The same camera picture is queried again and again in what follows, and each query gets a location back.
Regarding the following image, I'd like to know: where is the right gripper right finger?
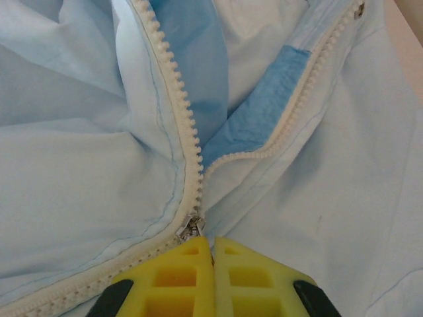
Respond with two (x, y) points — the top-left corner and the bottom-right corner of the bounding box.
(213, 235), (342, 317)

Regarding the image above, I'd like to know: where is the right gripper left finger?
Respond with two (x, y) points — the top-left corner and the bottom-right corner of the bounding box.
(98, 235), (216, 317)

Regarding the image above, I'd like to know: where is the metal zipper slider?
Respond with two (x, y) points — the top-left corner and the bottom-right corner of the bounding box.
(176, 213), (208, 244)

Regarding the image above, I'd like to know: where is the light blue zip jacket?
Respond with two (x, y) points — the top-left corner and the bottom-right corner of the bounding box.
(0, 0), (423, 317)

